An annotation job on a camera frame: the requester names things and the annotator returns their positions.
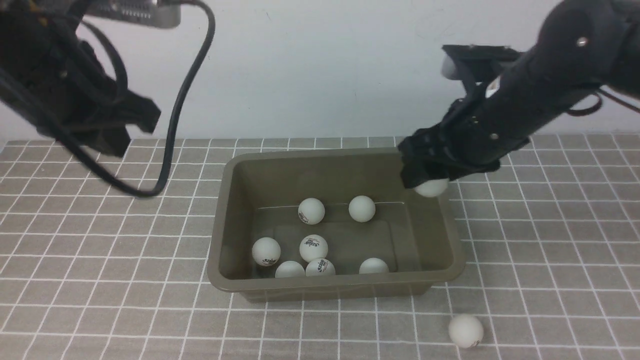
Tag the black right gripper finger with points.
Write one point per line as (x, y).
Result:
(416, 171)

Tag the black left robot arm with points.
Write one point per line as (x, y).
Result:
(30, 31)

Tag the white ball with logo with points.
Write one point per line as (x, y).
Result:
(266, 251)
(313, 247)

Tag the white ball frontmost right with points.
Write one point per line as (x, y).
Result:
(465, 331)

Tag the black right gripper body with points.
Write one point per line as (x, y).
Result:
(459, 143)

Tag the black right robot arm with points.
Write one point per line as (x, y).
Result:
(582, 46)

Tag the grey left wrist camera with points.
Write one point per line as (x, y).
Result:
(147, 13)

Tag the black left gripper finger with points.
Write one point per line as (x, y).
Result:
(111, 141)

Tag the plain white ping-pong ball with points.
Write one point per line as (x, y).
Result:
(362, 208)

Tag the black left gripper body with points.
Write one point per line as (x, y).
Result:
(85, 99)

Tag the grey checkered tablecloth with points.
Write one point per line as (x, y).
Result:
(551, 241)

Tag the olive green plastic bin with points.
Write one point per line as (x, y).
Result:
(259, 196)

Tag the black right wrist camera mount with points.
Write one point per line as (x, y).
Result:
(476, 64)

